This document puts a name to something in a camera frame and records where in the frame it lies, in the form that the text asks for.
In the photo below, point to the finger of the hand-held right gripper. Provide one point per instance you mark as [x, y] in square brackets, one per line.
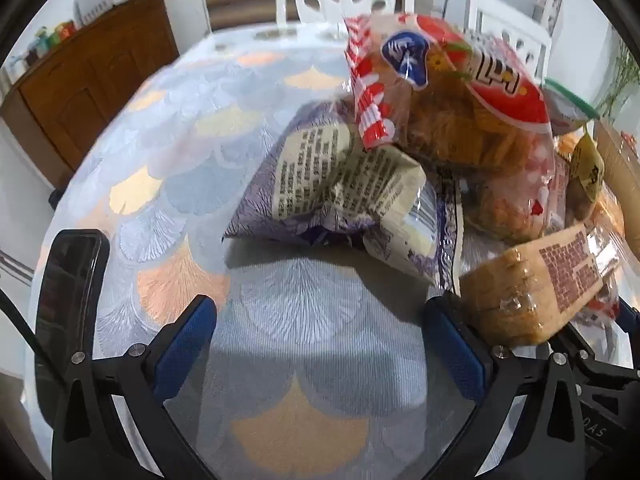
[605, 367]
[627, 315]

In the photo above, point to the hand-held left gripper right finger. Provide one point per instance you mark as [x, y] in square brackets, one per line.
[452, 345]

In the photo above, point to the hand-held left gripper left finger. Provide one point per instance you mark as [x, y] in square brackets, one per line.
[185, 340]

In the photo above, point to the orange cake package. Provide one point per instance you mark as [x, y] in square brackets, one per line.
[607, 220]
[505, 290]

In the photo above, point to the yellow peanut packet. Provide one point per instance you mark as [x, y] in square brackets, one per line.
[587, 170]

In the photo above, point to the green edged biscuit packet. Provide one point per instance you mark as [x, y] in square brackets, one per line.
[565, 107]

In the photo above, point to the purple white snack bag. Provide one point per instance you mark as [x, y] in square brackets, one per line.
[320, 170]

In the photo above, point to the red white striped snack bag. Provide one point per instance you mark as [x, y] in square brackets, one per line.
[450, 125]

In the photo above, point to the black glossy slab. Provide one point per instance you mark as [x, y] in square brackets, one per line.
[70, 285]

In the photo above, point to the glass vase with green stems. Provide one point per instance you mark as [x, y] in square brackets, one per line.
[625, 80]

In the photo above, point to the brown wooden cabinet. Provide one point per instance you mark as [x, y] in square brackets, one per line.
[100, 85]

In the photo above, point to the row of colourful small boxes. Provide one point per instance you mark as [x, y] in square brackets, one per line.
[45, 42]

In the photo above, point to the white refrigerator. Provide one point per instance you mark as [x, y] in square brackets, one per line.
[185, 0]

